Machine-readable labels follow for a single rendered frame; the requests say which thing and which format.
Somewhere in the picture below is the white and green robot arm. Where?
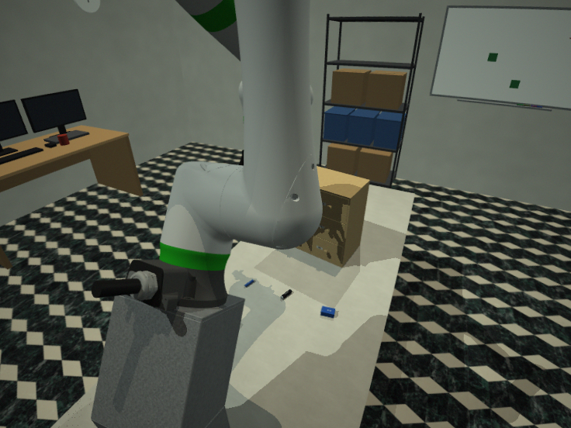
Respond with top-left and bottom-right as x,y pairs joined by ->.
92,0 -> 323,311

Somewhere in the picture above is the light wooden chest of drawers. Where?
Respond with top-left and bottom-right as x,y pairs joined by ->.
314,166 -> 370,268

